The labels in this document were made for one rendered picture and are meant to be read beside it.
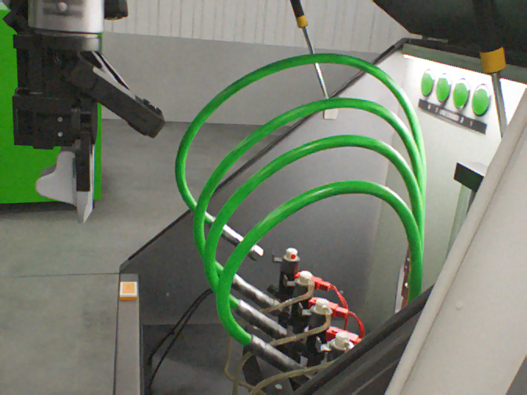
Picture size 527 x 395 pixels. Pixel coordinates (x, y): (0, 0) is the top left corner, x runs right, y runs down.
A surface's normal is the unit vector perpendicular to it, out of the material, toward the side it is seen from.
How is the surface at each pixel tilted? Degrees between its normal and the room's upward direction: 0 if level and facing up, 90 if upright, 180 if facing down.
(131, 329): 0
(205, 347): 0
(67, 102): 90
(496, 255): 76
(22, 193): 90
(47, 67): 90
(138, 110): 90
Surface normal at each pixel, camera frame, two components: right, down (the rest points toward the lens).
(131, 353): 0.10, -0.94
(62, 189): 0.19, 0.39
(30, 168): 0.39, 0.33
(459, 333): -0.92, -0.25
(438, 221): -0.97, -0.02
